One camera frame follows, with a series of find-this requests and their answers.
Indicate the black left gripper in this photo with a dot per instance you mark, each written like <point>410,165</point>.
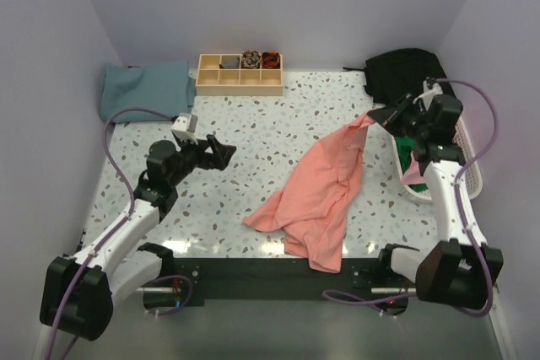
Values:
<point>219,158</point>

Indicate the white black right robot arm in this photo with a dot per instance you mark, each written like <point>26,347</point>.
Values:
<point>451,229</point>

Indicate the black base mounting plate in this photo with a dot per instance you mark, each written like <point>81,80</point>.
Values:
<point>274,279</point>

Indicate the wooden compartment tray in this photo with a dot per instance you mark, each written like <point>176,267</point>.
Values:
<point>213,81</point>

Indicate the green t shirt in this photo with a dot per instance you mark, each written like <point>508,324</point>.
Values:
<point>405,147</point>

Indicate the salmon pink t shirt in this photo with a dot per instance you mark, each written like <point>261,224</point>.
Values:
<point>312,207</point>

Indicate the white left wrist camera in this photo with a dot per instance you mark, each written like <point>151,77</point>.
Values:
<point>184,127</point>

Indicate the grey rolled sock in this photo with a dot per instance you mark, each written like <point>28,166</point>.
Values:
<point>229,62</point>

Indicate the orange black rolled sock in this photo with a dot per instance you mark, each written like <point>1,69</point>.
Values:
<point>271,60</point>

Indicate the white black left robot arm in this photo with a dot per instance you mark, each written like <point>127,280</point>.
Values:
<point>80,291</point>

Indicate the folded teal t shirt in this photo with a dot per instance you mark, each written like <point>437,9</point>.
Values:
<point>149,93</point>

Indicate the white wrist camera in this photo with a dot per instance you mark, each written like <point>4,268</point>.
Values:
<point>431,88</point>
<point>184,127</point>

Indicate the light pink t shirt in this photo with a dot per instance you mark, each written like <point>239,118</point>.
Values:
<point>411,175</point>

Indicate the black folded garment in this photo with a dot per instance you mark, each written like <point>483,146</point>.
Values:
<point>392,75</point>

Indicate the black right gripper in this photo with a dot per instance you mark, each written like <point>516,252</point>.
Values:
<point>406,104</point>

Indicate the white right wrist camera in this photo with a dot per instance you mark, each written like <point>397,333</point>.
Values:
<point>431,88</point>

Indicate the brown patterned rolled sock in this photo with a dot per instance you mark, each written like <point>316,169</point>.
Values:
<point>250,60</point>

